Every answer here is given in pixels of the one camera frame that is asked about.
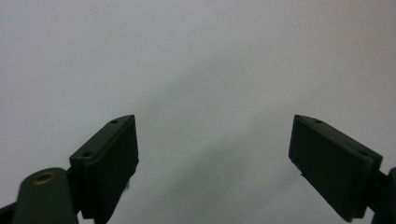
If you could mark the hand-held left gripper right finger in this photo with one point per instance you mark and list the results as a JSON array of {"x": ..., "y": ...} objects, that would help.
[{"x": 330, "y": 165}]

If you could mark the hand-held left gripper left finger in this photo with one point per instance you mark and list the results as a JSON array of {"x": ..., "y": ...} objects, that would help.
[{"x": 104, "y": 165}]

